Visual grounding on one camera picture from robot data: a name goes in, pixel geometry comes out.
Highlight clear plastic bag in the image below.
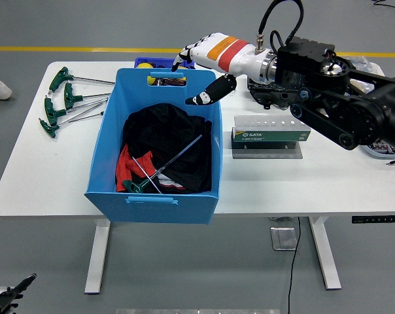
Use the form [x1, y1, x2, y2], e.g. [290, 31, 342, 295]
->
[346, 55, 386, 94]

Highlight black-white robot left hand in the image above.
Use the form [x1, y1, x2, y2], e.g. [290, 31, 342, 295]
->
[0, 273, 37, 300]

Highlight black table control panel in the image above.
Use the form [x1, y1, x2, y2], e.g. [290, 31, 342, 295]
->
[351, 215, 395, 224]

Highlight light blue bowl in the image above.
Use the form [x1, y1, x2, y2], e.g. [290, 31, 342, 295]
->
[360, 140, 395, 161]

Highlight black floor cable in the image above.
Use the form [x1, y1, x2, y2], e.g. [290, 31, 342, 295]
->
[287, 216, 301, 314]
[372, 0, 395, 17]

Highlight large green T-handle hex key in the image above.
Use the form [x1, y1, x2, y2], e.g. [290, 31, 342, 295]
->
[121, 134, 203, 195]

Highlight white table leg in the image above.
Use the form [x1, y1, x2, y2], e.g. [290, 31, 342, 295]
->
[307, 216, 343, 290]
[84, 218, 111, 295]

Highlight black and red clothing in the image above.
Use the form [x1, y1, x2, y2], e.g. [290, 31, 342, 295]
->
[114, 103, 213, 194]

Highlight dark red electronic modules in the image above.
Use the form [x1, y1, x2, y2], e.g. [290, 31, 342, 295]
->
[372, 141, 395, 154]

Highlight dark blue plastic bin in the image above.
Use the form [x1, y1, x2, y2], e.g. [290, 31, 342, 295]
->
[133, 57, 196, 70]

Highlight blue plastic storage box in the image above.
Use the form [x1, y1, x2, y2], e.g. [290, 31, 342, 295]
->
[84, 67, 224, 226]

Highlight black plastic tray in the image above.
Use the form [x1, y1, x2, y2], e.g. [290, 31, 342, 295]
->
[247, 75, 303, 111]

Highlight small green T-handle hex key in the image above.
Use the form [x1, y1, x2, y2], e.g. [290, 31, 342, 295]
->
[131, 156, 163, 195]

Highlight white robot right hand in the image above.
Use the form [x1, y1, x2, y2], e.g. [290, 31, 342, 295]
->
[170, 31, 267, 107]

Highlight metal floor plate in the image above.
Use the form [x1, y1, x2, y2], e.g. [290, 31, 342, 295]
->
[270, 226, 299, 251]

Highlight dark red packet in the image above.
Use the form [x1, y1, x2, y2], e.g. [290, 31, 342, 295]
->
[156, 77, 187, 88]

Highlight green metal hex key holder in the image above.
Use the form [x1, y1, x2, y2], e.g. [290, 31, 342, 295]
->
[230, 114, 312, 160]

